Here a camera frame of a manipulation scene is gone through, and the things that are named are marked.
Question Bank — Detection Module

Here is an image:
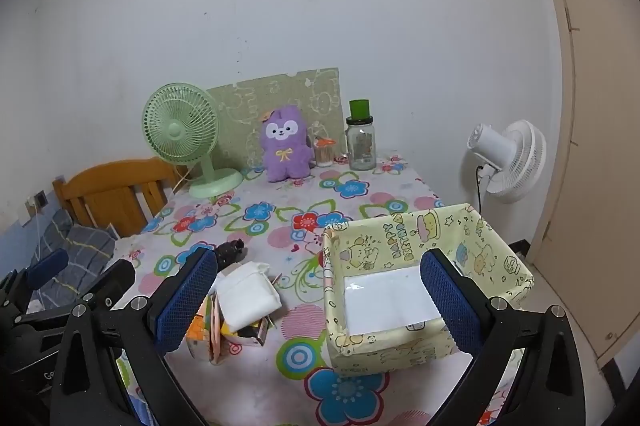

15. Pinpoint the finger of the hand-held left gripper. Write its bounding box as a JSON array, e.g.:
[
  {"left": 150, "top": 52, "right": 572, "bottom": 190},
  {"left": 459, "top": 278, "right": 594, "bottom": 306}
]
[
  {"left": 14, "top": 258, "right": 137, "bottom": 324},
  {"left": 0, "top": 248, "right": 70, "bottom": 307}
]

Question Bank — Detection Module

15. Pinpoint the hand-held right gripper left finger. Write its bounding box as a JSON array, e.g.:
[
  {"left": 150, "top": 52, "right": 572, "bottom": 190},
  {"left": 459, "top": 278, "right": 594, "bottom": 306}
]
[{"left": 50, "top": 247, "right": 219, "bottom": 426}]

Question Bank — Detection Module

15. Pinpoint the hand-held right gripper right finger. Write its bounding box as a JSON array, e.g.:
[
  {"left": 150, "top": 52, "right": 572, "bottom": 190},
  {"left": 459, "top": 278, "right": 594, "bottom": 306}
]
[{"left": 420, "top": 249, "right": 587, "bottom": 426}]

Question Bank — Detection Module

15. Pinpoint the cartoon animal tissue pack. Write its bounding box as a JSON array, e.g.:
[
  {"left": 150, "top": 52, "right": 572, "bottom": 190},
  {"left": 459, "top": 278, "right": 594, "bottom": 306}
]
[{"left": 186, "top": 293, "right": 215, "bottom": 362}]

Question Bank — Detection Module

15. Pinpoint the pink wet wipes pack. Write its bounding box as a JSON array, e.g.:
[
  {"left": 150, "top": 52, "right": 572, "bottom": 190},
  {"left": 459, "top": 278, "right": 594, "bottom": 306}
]
[{"left": 209, "top": 293, "right": 225, "bottom": 365}]

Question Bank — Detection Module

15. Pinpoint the white tissue pack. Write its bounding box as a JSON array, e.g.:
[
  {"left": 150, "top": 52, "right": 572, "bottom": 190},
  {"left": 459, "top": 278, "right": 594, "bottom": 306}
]
[{"left": 215, "top": 262, "right": 282, "bottom": 328}]

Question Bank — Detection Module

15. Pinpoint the small yellow carton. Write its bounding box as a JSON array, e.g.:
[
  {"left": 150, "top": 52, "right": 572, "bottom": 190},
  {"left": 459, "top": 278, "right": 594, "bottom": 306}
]
[{"left": 221, "top": 316, "right": 272, "bottom": 348}]

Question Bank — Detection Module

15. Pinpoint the blue bed sheet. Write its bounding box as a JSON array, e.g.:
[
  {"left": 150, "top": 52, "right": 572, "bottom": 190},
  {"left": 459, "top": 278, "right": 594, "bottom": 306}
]
[{"left": 0, "top": 226, "right": 56, "bottom": 279}]

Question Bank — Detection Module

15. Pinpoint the grey plaid pillow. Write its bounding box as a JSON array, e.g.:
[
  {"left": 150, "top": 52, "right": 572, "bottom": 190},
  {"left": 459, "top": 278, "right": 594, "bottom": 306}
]
[{"left": 32, "top": 208, "right": 117, "bottom": 307}]

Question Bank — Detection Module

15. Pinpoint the white paper sheet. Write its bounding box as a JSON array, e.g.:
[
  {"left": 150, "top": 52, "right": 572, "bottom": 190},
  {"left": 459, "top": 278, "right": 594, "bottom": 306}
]
[{"left": 341, "top": 265, "right": 442, "bottom": 337}]

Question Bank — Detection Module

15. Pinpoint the black plastic bag roll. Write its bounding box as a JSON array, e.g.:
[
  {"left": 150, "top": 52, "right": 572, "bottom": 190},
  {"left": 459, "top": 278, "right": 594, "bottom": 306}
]
[{"left": 212, "top": 240, "right": 246, "bottom": 268}]

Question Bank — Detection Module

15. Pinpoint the wooden bed headboard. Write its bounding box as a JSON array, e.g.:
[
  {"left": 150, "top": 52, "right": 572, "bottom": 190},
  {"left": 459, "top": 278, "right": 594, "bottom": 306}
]
[{"left": 52, "top": 157, "right": 189, "bottom": 239}]

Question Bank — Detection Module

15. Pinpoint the floral tablecloth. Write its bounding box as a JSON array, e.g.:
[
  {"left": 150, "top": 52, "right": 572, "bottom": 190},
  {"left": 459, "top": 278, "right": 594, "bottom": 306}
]
[{"left": 100, "top": 151, "right": 531, "bottom": 426}]

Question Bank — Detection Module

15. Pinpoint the white standing fan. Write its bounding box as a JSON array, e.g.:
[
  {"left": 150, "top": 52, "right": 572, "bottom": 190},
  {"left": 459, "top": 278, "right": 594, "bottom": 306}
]
[{"left": 467, "top": 120, "right": 547, "bottom": 205}]

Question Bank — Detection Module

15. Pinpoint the green desk fan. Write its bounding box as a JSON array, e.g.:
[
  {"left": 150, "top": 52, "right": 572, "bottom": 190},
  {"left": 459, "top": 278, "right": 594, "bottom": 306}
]
[{"left": 141, "top": 82, "right": 244, "bottom": 199}]

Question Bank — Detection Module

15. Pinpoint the glass jar with green lid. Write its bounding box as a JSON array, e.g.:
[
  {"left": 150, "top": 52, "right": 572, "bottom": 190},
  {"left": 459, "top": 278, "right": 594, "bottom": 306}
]
[{"left": 345, "top": 100, "right": 377, "bottom": 172}]

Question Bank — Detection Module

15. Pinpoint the purple plush toy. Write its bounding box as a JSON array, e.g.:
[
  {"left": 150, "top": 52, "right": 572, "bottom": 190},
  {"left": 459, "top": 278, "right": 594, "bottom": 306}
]
[{"left": 259, "top": 105, "right": 314, "bottom": 183}]

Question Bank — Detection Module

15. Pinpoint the small striped cup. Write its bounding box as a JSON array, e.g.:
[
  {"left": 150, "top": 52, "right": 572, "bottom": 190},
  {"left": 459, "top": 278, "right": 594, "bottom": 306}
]
[{"left": 312, "top": 137, "right": 337, "bottom": 168}]

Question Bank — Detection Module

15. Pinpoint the beige wooden door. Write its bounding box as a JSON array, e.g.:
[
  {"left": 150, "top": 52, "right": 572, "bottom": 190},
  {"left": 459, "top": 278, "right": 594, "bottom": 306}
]
[{"left": 520, "top": 0, "right": 640, "bottom": 367}]

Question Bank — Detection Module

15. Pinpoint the green printed cardboard sheet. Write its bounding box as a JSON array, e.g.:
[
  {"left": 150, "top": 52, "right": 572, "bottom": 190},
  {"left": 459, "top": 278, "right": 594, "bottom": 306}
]
[{"left": 206, "top": 67, "right": 341, "bottom": 170}]

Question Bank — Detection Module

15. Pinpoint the black fan cable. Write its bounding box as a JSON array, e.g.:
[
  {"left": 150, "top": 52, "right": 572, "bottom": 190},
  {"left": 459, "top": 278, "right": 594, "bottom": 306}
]
[{"left": 475, "top": 163, "right": 489, "bottom": 213}]

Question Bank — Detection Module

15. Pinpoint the pale fan cable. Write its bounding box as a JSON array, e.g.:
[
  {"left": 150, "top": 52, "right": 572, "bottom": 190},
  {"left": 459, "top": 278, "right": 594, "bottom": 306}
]
[{"left": 171, "top": 165, "right": 194, "bottom": 198}]

